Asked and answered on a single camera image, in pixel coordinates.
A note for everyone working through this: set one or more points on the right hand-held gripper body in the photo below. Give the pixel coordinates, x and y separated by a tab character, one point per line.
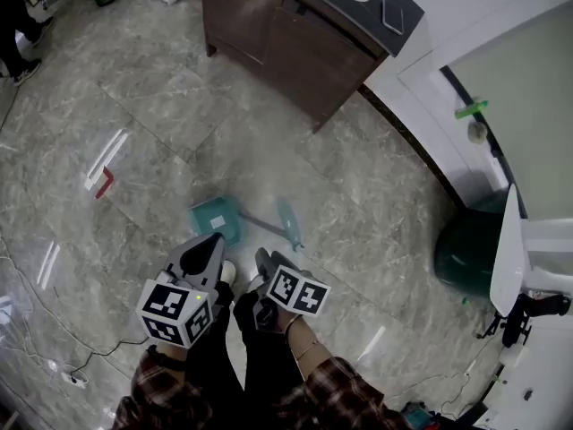
297	291

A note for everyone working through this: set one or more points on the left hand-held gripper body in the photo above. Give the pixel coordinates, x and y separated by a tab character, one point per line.
172	305

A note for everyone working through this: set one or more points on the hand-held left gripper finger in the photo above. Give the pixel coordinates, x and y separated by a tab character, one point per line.
210	260
192	255

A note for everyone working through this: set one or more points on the person's right forearm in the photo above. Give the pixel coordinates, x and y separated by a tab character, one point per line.
331	383

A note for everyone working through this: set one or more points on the person's left forearm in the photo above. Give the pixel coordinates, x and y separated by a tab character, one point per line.
156	392

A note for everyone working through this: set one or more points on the person's right white shoe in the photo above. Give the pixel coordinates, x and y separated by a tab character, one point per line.
256	283

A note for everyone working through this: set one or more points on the person's white shoe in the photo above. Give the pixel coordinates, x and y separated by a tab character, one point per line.
256	283
229	271

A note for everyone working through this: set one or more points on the person's left white shoe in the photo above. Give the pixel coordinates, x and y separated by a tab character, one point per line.
229	271

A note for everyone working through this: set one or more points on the black wristwatch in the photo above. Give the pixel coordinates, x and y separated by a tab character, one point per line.
165	361

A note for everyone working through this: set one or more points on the person's right leg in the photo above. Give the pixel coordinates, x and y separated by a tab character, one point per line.
264	365

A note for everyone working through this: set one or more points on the red tape corner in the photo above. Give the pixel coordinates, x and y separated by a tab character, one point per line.
106	182

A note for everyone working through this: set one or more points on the white power strip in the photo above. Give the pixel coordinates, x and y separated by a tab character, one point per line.
74	378

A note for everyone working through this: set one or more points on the green bathtub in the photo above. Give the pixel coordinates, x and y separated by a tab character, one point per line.
465	258

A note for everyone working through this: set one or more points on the teal floor object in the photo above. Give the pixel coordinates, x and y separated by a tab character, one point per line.
418	415

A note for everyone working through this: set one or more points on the brown wooden vanity cabinet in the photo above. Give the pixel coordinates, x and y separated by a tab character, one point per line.
304	52

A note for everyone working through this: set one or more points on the black office chair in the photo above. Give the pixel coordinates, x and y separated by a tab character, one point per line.
519	316

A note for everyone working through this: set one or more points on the grey round stone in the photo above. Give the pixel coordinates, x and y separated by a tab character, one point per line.
477	132

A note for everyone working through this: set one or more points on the green plastic bottle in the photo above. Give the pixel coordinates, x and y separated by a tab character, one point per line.
470	110

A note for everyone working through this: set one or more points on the large grey window blind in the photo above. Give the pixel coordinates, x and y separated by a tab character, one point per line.
528	105

